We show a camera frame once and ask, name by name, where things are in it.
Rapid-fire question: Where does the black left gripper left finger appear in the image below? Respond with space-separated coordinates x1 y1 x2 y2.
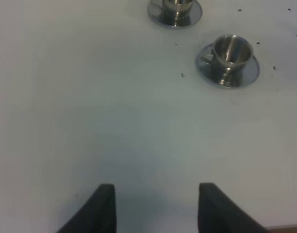
58 184 117 233

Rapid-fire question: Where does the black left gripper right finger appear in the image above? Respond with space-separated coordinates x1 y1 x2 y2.
198 183 269 233

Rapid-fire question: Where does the near stainless steel saucer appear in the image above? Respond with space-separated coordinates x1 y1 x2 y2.
195 43 260 89

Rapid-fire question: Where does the stainless steel saucer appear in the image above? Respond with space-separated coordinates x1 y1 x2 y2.
148 0 203 29
195 43 260 89

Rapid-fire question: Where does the near stainless steel teacup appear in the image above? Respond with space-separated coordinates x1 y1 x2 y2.
200 34 254 73

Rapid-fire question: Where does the stainless steel teacup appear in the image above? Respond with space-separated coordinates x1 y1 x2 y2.
200 34 254 73
150 0 194 19

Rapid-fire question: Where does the far stainless steel teacup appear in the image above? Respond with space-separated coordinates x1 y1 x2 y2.
150 0 194 19

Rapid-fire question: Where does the far stainless steel saucer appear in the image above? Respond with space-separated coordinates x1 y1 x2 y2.
148 0 203 29

